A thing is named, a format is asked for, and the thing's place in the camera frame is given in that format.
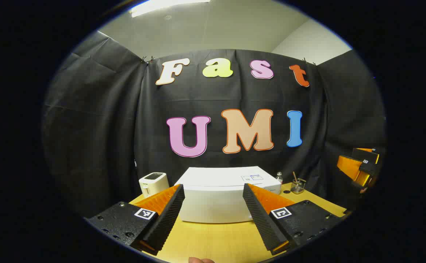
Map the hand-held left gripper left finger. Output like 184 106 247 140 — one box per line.
87 184 185 256

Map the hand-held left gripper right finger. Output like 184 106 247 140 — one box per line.
242 183 346 256

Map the white microwave oven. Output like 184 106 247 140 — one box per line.
174 166 283 224

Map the white toaster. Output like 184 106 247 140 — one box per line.
139 172 170 198

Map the glass jar with sticks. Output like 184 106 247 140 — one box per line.
291 171 306 195

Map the ceiling light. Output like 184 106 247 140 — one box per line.
129 0 212 18

